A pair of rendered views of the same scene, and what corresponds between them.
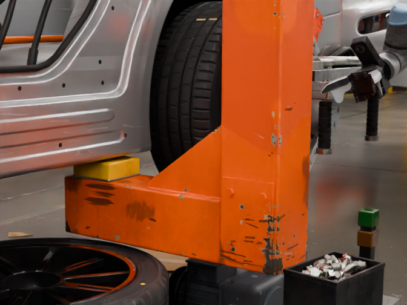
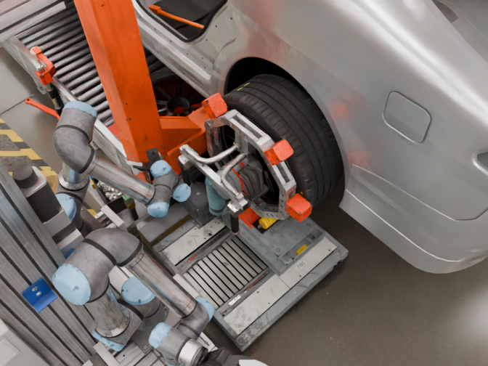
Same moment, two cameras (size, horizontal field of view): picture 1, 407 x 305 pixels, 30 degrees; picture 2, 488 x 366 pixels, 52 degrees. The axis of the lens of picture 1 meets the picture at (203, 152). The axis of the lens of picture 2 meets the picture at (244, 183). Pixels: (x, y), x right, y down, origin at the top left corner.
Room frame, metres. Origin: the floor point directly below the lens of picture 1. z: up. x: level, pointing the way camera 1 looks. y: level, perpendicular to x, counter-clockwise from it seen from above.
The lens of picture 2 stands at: (2.72, -1.62, 2.68)
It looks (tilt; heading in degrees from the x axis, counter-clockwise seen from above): 54 degrees down; 105
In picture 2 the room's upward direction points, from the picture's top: 2 degrees counter-clockwise
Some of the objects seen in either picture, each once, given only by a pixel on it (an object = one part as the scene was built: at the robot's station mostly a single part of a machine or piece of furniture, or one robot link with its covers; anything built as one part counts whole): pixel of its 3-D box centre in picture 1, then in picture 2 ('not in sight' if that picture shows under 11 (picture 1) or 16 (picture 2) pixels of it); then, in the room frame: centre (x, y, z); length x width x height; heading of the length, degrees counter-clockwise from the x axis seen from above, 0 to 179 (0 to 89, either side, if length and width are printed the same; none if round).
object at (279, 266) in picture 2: not in sight; (271, 226); (2.46, -0.10, 0.13); 0.50 x 0.36 x 0.10; 145
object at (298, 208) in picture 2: not in sight; (298, 208); (2.63, -0.41, 0.85); 0.09 x 0.08 x 0.07; 145
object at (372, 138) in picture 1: (372, 115); (234, 222); (2.37, -0.53, 0.83); 0.04 x 0.04 x 0.16
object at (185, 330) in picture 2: not in sight; (178, 347); (2.36, -1.18, 1.12); 0.11 x 0.08 x 0.11; 73
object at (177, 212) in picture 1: (155, 178); (197, 120); (2.00, 0.13, 0.69); 0.52 x 0.17 x 0.35; 55
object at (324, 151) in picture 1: (324, 126); (186, 176); (2.09, -0.34, 0.83); 0.04 x 0.04 x 0.16
